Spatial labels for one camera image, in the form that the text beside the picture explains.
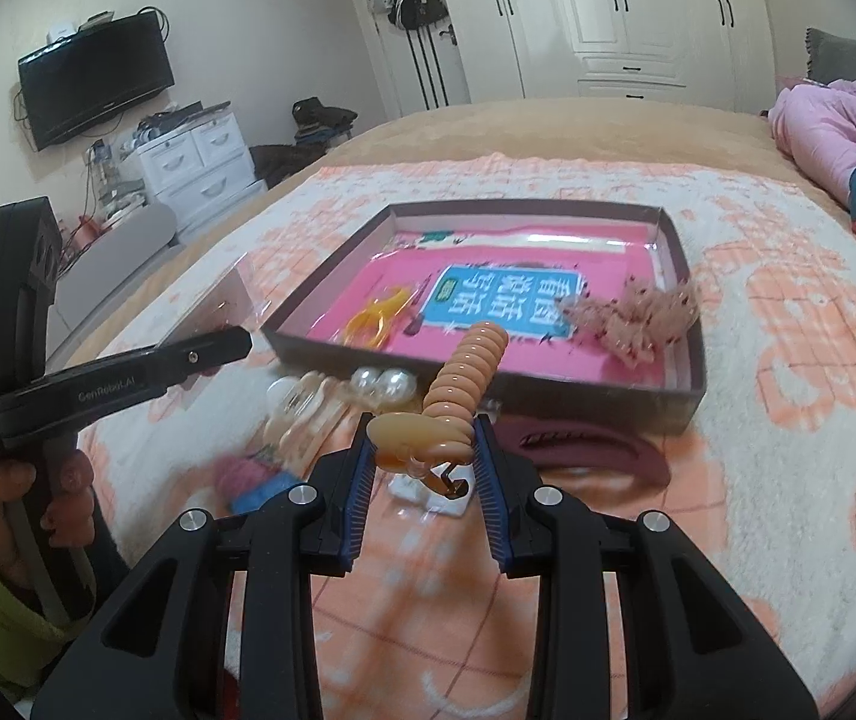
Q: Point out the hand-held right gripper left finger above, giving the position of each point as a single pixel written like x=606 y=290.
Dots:
x=362 y=480

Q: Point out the dark brown cloth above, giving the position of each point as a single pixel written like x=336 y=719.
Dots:
x=281 y=165

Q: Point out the pink packet with blue label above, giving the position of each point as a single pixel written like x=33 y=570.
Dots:
x=398 y=285

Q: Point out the beige bed cover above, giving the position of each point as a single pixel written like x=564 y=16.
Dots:
x=548 y=127

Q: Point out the translucent hair claw clip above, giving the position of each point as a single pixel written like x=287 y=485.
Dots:
x=300 y=412

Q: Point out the grey chair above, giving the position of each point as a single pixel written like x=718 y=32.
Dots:
x=120 y=255

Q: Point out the pearl hair clip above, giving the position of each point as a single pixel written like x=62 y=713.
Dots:
x=383 y=388

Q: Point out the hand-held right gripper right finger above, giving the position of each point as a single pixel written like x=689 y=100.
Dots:
x=489 y=487

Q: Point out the clear plastic bags of accessories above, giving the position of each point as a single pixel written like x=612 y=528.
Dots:
x=638 y=322

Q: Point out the cluttered side shelf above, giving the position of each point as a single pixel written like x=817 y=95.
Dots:
x=109 y=180

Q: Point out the yellow bangle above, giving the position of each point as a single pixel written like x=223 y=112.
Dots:
x=365 y=330
x=398 y=297

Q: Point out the clear plastic packet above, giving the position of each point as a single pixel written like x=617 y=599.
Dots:
x=210 y=300

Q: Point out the person's left hand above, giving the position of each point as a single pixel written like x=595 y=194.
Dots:
x=60 y=499

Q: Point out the pink padded garment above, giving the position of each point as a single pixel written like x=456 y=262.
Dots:
x=817 y=135

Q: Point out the white wardrobe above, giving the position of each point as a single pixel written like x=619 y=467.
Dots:
x=608 y=15

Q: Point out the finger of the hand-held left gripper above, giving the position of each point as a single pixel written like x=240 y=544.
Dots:
x=203 y=356

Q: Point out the black flat television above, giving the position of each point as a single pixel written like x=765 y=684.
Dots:
x=94 y=82

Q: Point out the orange white patterned blanket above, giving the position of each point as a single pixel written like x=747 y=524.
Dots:
x=772 y=405

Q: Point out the white box on television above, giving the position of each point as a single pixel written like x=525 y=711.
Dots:
x=71 y=26

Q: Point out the white drawer cabinet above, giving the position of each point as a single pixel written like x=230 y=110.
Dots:
x=195 y=157

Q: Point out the maroon hair claw clip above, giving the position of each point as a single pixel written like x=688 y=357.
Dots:
x=608 y=457

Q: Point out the brown shallow cardboard box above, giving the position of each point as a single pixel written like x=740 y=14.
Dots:
x=686 y=330

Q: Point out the pile of folded clothes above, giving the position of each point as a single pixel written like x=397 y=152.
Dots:
x=323 y=120

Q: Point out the white card with clip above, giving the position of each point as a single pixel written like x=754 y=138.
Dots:
x=413 y=491

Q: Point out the blue jewelry card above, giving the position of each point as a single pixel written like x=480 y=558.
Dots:
x=270 y=501

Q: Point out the white door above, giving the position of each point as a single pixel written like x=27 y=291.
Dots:
x=390 y=67

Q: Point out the grey headboard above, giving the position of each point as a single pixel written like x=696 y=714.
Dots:
x=844 y=56

